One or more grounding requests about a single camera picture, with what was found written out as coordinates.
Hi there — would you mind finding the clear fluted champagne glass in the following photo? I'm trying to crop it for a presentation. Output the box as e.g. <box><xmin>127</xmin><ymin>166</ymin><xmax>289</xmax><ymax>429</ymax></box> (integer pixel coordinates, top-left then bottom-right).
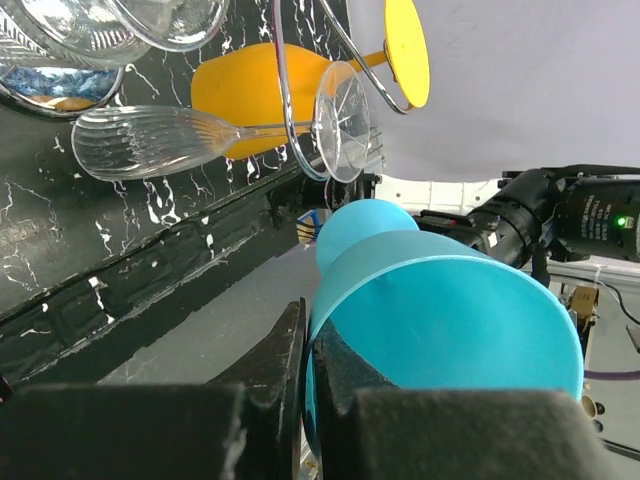
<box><xmin>71</xmin><ymin>61</ymin><xmax>370</xmax><ymax>183</ymax></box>

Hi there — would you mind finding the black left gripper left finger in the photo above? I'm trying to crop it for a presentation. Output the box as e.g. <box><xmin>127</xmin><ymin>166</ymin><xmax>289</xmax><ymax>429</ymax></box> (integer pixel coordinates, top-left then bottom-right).
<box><xmin>1</xmin><ymin>300</ymin><xmax>306</xmax><ymax>479</ymax></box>

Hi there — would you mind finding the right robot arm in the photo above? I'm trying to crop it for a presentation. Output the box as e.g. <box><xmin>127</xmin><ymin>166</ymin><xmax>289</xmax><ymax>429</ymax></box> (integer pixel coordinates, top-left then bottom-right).
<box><xmin>304</xmin><ymin>165</ymin><xmax>639</xmax><ymax>479</ymax></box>

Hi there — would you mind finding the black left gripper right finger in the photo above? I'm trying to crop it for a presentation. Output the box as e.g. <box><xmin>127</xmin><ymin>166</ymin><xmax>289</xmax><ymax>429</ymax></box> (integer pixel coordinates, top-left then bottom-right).
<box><xmin>309</xmin><ymin>327</ymin><xmax>617</xmax><ymax>479</ymax></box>

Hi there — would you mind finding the chrome wine glass rack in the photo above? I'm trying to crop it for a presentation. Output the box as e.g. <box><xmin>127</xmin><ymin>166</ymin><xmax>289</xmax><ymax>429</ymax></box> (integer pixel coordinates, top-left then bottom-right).
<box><xmin>0</xmin><ymin>0</ymin><xmax>421</xmax><ymax>181</ymax></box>

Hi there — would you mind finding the clear ribbed tumbler glass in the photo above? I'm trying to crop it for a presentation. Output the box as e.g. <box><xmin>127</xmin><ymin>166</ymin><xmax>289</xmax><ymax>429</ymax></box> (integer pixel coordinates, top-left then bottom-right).
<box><xmin>0</xmin><ymin>0</ymin><xmax>231</xmax><ymax>69</ymax></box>

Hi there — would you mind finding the blue wine glass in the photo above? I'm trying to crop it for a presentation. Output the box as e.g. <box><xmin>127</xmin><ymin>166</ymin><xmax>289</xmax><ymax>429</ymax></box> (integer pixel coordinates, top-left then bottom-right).
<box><xmin>301</xmin><ymin>198</ymin><xmax>586</xmax><ymax>459</ymax></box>

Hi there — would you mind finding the yellow wine glass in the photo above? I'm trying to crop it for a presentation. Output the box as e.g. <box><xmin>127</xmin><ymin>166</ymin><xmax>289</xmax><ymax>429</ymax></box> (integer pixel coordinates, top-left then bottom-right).
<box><xmin>190</xmin><ymin>0</ymin><xmax>431</xmax><ymax>161</ymax></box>

